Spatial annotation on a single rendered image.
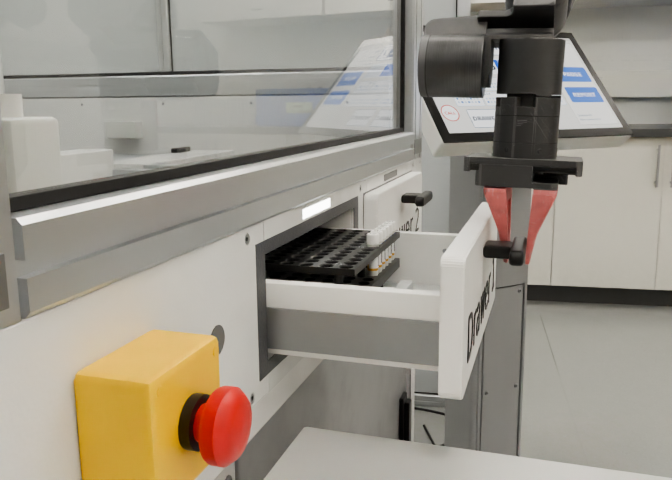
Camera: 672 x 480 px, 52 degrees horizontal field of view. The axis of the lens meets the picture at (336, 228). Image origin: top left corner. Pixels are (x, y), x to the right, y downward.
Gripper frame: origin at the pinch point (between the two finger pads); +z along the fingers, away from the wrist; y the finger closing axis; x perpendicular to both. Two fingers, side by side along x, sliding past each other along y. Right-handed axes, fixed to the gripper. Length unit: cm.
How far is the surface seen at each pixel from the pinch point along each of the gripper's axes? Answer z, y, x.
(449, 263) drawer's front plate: -2.4, 3.7, 17.5
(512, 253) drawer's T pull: -1.3, 0.0, 6.5
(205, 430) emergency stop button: 2.3, 11.9, 38.0
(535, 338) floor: 86, 3, -239
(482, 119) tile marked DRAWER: -11, 13, -75
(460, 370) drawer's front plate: 5.5, 2.5, 17.4
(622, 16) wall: -66, -28, -365
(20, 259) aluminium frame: -6.5, 18.4, 42.4
